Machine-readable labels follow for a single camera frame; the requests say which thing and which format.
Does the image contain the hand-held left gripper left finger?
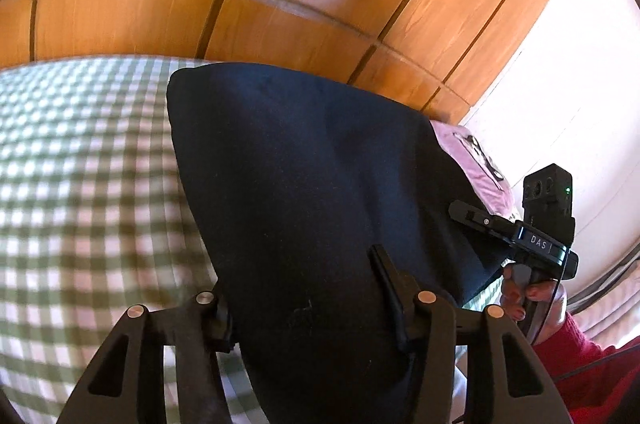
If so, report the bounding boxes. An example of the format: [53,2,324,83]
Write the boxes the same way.
[57,289,237,424]

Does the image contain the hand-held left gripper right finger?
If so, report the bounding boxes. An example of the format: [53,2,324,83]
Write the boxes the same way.
[367,245,569,424]

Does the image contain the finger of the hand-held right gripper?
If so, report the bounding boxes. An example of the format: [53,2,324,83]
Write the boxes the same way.
[448,199,517,241]

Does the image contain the black pants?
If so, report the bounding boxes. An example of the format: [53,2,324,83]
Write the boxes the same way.
[166,63,512,424]

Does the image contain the person's right forearm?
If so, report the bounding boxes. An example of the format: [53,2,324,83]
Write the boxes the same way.
[529,311,640,424]

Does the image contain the person's right hand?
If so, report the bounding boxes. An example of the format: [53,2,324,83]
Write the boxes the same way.
[500,264,570,341]

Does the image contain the pink garment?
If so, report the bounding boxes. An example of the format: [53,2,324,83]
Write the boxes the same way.
[429,120,519,223]

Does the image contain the light curtain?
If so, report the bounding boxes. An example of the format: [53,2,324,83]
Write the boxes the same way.
[569,241,640,347]

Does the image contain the green checkered bed sheet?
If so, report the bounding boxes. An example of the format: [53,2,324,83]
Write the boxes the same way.
[0,56,506,424]

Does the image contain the black cable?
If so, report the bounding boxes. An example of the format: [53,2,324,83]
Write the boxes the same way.
[526,271,567,347]

